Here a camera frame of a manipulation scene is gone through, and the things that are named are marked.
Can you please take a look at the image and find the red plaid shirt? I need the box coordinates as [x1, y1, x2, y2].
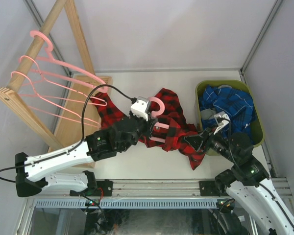
[91, 88, 205, 170]

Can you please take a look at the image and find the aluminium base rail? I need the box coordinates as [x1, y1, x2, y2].
[95, 178, 293, 199]

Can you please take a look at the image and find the black left camera cable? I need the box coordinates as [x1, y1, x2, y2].
[0, 84, 138, 183]

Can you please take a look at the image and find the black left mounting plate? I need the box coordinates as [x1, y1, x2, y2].
[69, 180, 113, 197]

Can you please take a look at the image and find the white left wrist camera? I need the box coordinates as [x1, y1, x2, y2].
[130, 96, 151, 121]

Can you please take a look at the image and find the pink plastic hanger red shirt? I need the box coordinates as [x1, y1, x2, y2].
[148, 97, 170, 143]

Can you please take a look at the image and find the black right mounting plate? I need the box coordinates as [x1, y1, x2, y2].
[199, 180, 227, 197]

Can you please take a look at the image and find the black mounting plate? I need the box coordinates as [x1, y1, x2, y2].
[69, 180, 113, 197]
[199, 180, 227, 197]

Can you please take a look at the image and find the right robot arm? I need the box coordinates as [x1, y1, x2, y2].
[184, 128, 294, 235]

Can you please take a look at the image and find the pink plastic hanger blue shirt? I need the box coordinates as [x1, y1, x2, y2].
[30, 30, 106, 89]

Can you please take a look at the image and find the blue plaid shirt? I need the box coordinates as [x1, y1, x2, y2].
[198, 85, 256, 138]

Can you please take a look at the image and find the pink wire hanger grey shirt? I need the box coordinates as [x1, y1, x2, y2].
[9, 70, 102, 128]

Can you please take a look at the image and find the green plastic basket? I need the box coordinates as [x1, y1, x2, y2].
[195, 79, 264, 147]

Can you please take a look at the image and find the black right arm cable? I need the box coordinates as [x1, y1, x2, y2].
[218, 117, 294, 231]

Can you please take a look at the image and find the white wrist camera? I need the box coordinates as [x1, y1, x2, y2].
[130, 96, 151, 121]
[213, 111, 231, 135]

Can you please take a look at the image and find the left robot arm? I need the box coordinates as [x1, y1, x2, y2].
[15, 116, 157, 197]

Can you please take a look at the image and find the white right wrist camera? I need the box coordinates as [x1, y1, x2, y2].
[213, 111, 231, 135]

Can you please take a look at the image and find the wooden clothes rack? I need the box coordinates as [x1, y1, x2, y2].
[0, 0, 113, 169]

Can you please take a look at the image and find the grey slotted cable duct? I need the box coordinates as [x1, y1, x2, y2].
[35, 198, 218, 209]

